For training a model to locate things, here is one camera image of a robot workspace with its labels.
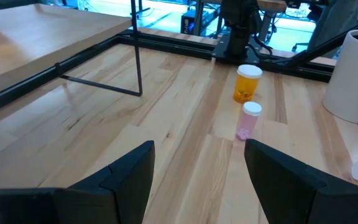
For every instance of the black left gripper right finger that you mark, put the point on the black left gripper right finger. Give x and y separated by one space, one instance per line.
291 196

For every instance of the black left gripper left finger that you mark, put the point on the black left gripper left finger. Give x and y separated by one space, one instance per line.
120 193

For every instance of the large orange pill bottle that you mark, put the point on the large orange pill bottle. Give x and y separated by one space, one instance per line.
245 87

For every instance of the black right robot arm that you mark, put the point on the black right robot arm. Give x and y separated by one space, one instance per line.
239 28

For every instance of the white plant pot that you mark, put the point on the white plant pot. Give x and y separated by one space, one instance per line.
350 81

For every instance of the black equipment box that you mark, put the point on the black equipment box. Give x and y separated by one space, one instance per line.
194 21

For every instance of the black aluminium rail frame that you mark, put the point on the black aluminium rail frame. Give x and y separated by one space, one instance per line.
166 45

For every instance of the wooden shelf with black frame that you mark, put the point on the wooden shelf with black frame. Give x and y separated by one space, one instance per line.
42 37

